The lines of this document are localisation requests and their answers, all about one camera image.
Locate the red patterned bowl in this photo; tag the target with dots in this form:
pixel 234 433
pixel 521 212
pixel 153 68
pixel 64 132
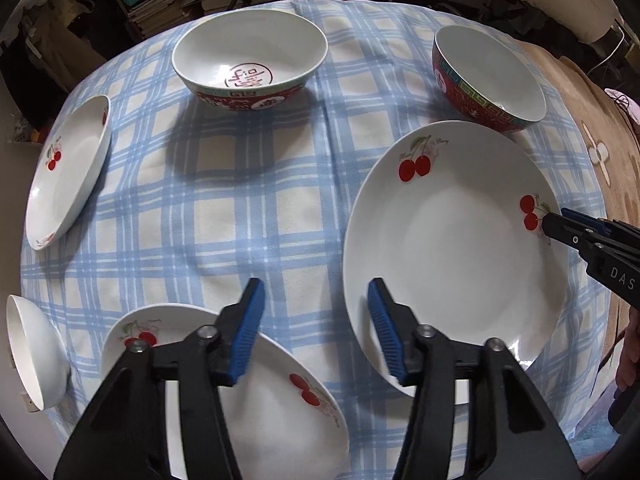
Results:
pixel 492 75

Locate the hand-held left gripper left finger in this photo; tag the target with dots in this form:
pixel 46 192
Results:
pixel 247 330

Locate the red bowl with seal print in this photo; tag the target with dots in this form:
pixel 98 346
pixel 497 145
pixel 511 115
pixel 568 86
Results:
pixel 250 55

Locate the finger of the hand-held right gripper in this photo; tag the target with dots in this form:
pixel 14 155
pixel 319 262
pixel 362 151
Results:
pixel 562 229
pixel 590 221

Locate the white cherry-print plate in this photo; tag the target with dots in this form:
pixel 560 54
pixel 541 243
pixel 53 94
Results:
pixel 70 175
pixel 450 260
pixel 280 425

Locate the small white bowl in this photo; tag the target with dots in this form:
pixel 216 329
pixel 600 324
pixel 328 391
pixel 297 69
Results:
pixel 37 355

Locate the person's right hand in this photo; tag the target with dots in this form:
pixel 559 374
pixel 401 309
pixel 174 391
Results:
pixel 631 350

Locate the blue plaid tablecloth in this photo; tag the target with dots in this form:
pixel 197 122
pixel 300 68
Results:
pixel 250 200

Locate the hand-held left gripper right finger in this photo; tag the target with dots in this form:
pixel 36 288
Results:
pixel 385 330

